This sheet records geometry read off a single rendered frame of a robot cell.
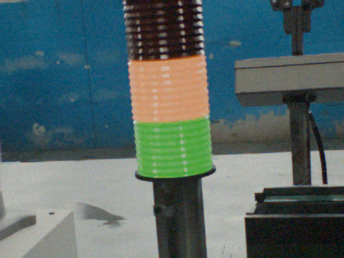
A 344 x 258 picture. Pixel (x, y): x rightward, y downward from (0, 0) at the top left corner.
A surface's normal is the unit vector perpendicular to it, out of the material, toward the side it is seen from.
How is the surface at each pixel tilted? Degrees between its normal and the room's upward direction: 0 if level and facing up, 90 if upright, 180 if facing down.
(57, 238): 90
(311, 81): 67
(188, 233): 90
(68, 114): 90
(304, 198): 0
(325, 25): 90
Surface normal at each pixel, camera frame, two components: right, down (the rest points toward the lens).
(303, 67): -0.26, -0.20
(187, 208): -0.25, 0.21
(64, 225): 0.97, -0.04
